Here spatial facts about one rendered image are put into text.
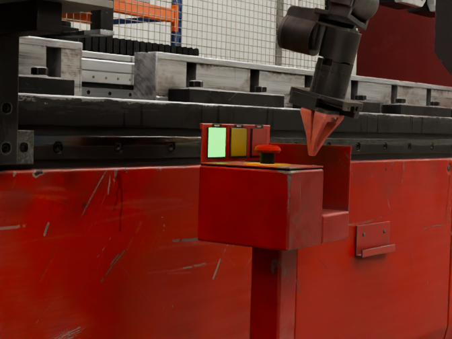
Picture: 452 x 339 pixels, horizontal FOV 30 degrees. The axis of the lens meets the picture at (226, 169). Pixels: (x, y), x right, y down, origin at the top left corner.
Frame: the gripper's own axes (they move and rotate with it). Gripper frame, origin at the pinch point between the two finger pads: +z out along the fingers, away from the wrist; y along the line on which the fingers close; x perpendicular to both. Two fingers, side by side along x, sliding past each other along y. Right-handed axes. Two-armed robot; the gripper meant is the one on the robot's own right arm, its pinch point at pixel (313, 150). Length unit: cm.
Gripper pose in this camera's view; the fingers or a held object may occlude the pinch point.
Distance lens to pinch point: 135.1
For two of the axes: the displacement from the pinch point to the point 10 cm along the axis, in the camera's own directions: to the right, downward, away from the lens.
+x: -5.6, 0.4, -8.3
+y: -8.0, -2.9, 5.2
